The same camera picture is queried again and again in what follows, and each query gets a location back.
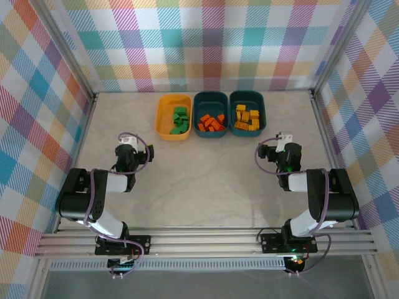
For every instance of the yellow square lego brick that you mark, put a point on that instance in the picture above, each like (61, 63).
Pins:
(239, 116)
(240, 108)

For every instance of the green left controller board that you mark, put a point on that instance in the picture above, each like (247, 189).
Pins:
(123, 266)

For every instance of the yellow round lego piece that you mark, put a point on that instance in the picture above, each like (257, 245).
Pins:
(254, 124)

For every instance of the small yellow lego brick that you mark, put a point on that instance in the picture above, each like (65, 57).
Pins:
(245, 117)

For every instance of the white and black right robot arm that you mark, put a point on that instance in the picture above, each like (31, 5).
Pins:
(297, 182)

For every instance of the yellow plastic container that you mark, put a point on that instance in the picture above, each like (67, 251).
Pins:
(163, 118)

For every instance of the small green lego brick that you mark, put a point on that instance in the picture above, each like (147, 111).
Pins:
(179, 124)

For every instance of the orange sloped lego brick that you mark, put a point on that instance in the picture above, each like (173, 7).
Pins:
(205, 118)

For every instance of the aluminium mounting rail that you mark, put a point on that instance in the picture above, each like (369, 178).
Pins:
(202, 243)

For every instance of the teal plastic container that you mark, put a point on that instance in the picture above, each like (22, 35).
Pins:
(247, 98)
(210, 102)

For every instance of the aluminium side rail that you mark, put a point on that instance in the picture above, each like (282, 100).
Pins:
(79, 146)
(332, 155)

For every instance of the orange rectangular lego brick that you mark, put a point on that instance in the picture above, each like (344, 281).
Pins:
(214, 124)

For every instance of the green square lego brick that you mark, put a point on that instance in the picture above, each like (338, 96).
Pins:
(179, 110)
(185, 118)

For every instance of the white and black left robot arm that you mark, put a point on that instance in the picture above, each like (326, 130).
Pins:
(117, 182)

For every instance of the small orange lego brick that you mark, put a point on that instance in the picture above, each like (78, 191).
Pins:
(221, 117)

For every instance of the plaid cloth panel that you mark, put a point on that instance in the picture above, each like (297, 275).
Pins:
(25, 124)
(199, 37)
(374, 124)

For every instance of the aluminium frame post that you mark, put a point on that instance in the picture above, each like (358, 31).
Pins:
(67, 53)
(341, 46)

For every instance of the orange arch lego brick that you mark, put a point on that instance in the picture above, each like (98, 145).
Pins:
(201, 126)

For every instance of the dark green lego brick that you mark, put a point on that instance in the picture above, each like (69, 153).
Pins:
(177, 117)

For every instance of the small orange curved lego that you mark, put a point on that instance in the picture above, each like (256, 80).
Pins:
(222, 127)

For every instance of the yellow rectangular lego brick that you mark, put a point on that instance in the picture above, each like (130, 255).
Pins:
(254, 114)

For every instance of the aluminium frame leg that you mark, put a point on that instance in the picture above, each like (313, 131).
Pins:
(375, 280)
(39, 286)

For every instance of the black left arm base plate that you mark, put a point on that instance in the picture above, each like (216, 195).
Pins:
(141, 241)

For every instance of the long green lego brick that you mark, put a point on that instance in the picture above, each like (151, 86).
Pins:
(175, 130)

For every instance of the orange right controller board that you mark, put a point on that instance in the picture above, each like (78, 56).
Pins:
(297, 262)

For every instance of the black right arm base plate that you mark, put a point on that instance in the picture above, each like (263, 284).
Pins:
(271, 243)

